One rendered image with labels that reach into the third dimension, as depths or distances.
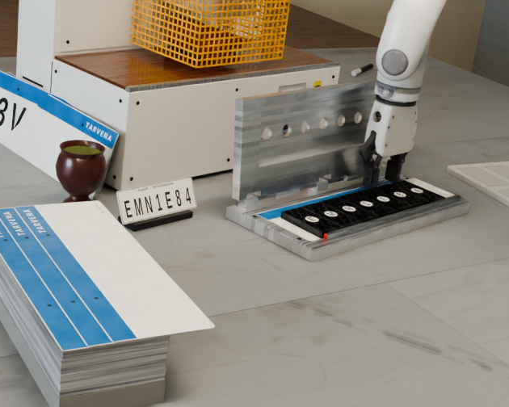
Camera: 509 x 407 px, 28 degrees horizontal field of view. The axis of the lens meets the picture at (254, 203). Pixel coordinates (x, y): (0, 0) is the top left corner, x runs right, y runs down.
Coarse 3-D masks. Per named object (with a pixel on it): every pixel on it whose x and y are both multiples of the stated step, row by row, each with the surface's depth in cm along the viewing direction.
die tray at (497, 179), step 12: (456, 168) 214; (468, 168) 215; (480, 168) 216; (492, 168) 217; (504, 168) 218; (468, 180) 209; (480, 180) 209; (492, 180) 210; (504, 180) 211; (492, 192) 203; (504, 192) 203
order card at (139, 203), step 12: (180, 180) 173; (120, 192) 164; (132, 192) 166; (144, 192) 167; (156, 192) 169; (168, 192) 171; (180, 192) 173; (192, 192) 174; (120, 204) 164; (132, 204) 165; (144, 204) 167; (156, 204) 169; (168, 204) 171; (180, 204) 172; (192, 204) 174; (132, 216) 165; (144, 216) 167; (156, 216) 169
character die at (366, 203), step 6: (354, 192) 186; (342, 198) 183; (348, 198) 183; (354, 198) 183; (360, 198) 184; (366, 198) 184; (360, 204) 180; (366, 204) 181; (372, 204) 181; (378, 204) 182; (372, 210) 180; (378, 210) 179; (384, 210) 180; (390, 210) 180
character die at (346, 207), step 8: (328, 200) 181; (336, 200) 181; (344, 200) 181; (336, 208) 177; (344, 208) 177; (352, 208) 178; (360, 208) 179; (352, 216) 174; (360, 216) 176; (368, 216) 176; (376, 216) 176
